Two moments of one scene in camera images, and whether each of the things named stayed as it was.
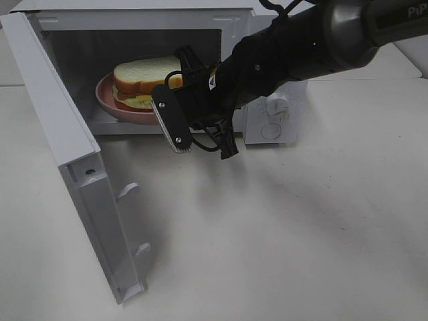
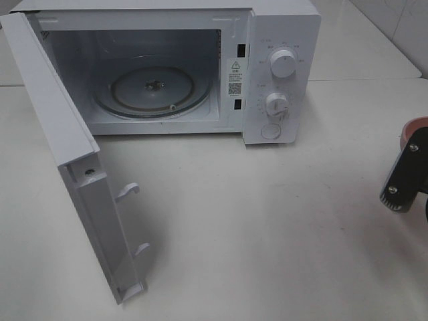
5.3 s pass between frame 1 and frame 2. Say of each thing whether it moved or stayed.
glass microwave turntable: moved
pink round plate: moved
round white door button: stayed
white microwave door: stayed
